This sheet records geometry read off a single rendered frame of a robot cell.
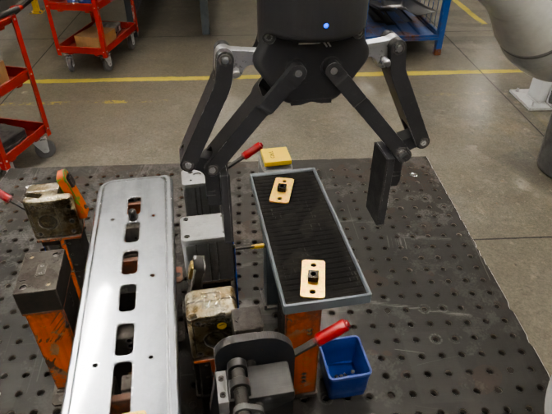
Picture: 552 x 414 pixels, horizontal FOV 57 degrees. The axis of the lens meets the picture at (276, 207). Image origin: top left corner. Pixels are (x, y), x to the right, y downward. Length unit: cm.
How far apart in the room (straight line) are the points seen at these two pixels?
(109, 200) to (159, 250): 24
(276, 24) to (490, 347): 118
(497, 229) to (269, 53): 268
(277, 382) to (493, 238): 231
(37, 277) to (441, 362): 93
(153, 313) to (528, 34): 76
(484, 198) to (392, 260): 170
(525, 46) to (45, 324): 97
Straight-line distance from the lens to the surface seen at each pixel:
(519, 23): 65
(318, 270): 82
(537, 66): 75
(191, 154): 39
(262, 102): 37
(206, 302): 90
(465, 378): 133
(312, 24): 34
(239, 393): 66
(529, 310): 259
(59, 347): 121
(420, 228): 170
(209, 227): 100
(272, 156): 111
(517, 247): 290
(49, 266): 112
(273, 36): 36
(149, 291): 105
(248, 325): 84
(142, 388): 91
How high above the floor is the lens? 174
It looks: 37 degrees down
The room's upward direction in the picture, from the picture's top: straight up
